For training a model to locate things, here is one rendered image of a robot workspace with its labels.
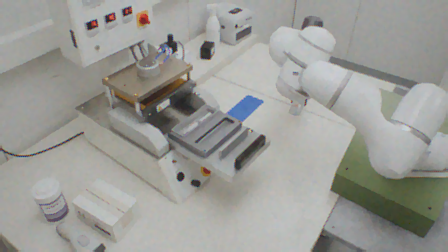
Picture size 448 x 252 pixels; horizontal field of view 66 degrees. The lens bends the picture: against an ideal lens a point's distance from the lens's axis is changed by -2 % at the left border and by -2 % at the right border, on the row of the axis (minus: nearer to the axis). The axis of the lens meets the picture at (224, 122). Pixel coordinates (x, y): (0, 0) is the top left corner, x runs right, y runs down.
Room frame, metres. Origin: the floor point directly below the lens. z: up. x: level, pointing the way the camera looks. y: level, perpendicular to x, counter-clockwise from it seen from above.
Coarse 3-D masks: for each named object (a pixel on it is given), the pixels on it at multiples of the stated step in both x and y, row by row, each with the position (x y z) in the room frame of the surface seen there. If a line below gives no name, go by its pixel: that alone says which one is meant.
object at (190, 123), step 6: (204, 108) 1.00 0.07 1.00; (210, 108) 1.00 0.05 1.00; (198, 114) 0.97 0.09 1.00; (204, 114) 0.97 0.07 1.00; (210, 114) 0.97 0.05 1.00; (186, 120) 0.93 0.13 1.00; (192, 120) 0.93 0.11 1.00; (198, 120) 0.94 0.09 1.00; (204, 120) 0.94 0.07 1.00; (180, 126) 0.90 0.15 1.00; (186, 126) 0.90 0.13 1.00; (192, 126) 0.90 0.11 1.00; (180, 132) 0.87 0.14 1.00; (186, 132) 0.87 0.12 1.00
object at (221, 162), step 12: (240, 132) 0.87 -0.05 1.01; (252, 132) 0.92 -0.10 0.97; (180, 144) 0.85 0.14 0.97; (228, 144) 0.81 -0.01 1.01; (240, 144) 0.86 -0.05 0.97; (192, 156) 0.81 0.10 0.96; (216, 156) 0.80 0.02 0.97; (228, 156) 0.80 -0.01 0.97; (252, 156) 0.80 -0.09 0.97; (216, 168) 0.75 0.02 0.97; (228, 168) 0.75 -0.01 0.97; (228, 180) 0.72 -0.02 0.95
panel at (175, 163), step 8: (176, 152) 0.87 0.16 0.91; (168, 160) 0.84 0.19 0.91; (176, 160) 0.86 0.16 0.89; (184, 160) 0.87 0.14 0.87; (192, 160) 0.89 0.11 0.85; (168, 168) 0.82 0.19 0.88; (176, 168) 0.84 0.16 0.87; (184, 168) 0.86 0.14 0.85; (192, 168) 0.88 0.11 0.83; (200, 168) 0.90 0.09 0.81; (176, 176) 0.82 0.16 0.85; (192, 176) 0.86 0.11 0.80; (200, 176) 0.88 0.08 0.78; (208, 176) 0.90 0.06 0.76; (176, 184) 0.81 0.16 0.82; (184, 184) 0.82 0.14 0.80; (184, 192) 0.81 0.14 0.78; (192, 192) 0.82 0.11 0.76; (184, 200) 0.79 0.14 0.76
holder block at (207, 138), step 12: (216, 120) 0.95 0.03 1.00; (228, 120) 0.96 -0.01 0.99; (168, 132) 0.88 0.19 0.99; (192, 132) 0.88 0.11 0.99; (204, 132) 0.88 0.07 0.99; (216, 132) 0.90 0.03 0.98; (228, 132) 0.89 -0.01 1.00; (192, 144) 0.82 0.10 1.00; (204, 144) 0.84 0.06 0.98; (216, 144) 0.83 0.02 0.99; (204, 156) 0.79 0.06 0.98
